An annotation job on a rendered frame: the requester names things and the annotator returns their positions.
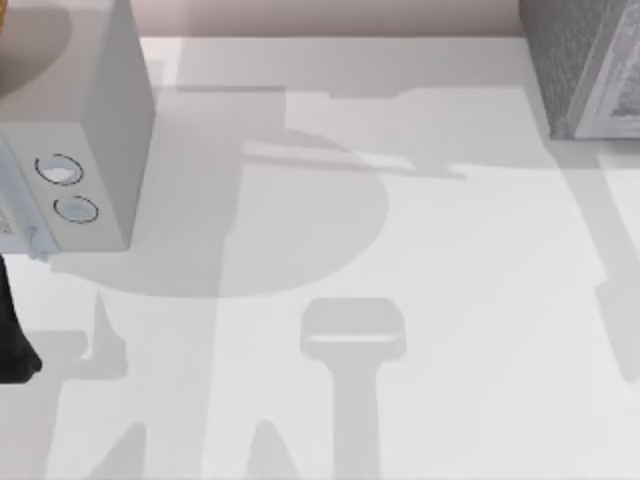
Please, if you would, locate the pale microwave oven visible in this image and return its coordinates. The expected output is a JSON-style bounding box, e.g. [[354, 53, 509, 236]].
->
[[0, 0, 157, 262]]

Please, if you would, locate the round microwave knob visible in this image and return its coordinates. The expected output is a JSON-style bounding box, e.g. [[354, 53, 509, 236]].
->
[[52, 195, 100, 225], [34, 153, 85, 187]]

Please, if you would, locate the grey cabinet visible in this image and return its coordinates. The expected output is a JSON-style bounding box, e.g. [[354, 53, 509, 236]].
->
[[517, 0, 640, 142]]

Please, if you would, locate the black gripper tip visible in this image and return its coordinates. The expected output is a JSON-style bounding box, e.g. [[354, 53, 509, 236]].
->
[[0, 253, 44, 386]]

